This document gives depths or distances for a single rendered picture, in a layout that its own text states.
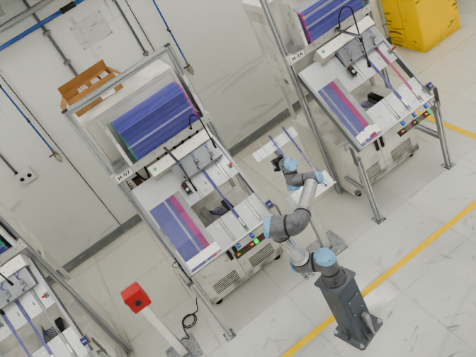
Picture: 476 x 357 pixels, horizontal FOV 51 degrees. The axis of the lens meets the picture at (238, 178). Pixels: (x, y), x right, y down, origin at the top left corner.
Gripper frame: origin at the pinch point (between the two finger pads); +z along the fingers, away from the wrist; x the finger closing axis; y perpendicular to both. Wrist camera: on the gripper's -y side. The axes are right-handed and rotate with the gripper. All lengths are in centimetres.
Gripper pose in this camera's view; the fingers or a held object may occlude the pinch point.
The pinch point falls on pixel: (277, 166)
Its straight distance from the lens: 326.3
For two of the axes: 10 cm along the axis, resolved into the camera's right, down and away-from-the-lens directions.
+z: -2.0, -0.3, 9.8
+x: -8.1, 5.7, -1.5
